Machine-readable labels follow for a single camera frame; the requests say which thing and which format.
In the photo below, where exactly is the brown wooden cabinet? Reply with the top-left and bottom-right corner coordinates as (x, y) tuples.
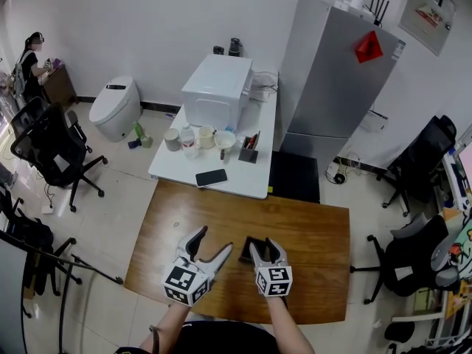
(44, 64), (79, 107)

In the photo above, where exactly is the small black box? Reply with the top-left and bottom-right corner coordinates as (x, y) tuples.
(238, 235), (268, 266)

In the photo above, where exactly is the black mesh office chair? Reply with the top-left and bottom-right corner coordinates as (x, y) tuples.
(10, 95), (109, 214)

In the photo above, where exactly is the wooden table with metal legs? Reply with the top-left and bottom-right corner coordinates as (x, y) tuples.
(123, 178), (351, 326)

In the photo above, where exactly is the clear water bottle red label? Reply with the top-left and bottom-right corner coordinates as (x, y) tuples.
(179, 122), (199, 159)

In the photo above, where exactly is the colourful printed garment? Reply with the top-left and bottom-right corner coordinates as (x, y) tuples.
(447, 218), (472, 273)

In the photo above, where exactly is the white low table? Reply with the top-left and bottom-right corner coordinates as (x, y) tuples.
(147, 89), (279, 201)

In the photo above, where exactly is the black smartphone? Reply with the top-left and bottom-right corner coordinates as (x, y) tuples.
(195, 167), (229, 189)

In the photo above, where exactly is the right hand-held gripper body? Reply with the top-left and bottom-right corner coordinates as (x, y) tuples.
(254, 259), (293, 298)

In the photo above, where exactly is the person's left forearm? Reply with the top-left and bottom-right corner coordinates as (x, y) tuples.
(139, 302), (192, 354)

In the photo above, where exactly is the person's dark shirt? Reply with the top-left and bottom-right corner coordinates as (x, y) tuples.
(117, 320), (278, 354)

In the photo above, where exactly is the cream mug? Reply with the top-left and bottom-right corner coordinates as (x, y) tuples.
(193, 125), (217, 150)

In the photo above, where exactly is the grey wall electrical panel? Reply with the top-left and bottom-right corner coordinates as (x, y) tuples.
(398, 0), (457, 58)

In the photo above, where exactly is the grey cup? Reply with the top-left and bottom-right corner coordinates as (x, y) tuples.
(163, 128), (181, 152)

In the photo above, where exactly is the person's right forearm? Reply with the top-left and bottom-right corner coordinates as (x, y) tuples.
(265, 294), (315, 354)

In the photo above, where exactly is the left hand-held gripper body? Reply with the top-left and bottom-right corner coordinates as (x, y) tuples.
(162, 255), (217, 308)

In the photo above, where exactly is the silver refrigerator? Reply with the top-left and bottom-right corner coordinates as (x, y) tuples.
(277, 0), (407, 170)

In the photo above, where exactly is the white smart toilet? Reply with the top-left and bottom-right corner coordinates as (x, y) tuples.
(88, 75), (142, 143)

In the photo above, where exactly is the black floor mat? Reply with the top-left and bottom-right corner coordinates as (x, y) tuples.
(268, 150), (322, 205)

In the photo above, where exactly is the black router with antennas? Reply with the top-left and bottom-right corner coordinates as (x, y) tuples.
(366, 0), (391, 27)

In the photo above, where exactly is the white microwave oven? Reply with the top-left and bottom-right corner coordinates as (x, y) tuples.
(181, 53), (255, 132)

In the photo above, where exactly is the black waste bin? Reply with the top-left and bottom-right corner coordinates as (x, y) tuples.
(383, 322), (407, 344)

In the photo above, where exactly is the black chair with grey headrest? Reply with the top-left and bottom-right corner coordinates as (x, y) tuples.
(350, 213), (462, 306)

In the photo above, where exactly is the red diamond sticker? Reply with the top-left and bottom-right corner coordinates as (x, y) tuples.
(354, 30), (385, 64)

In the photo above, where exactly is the grey desk organiser with pens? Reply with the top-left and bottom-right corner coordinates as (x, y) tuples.
(237, 130), (262, 165)

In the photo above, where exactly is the white box at wall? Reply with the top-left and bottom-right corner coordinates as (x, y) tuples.
(362, 109), (389, 133)

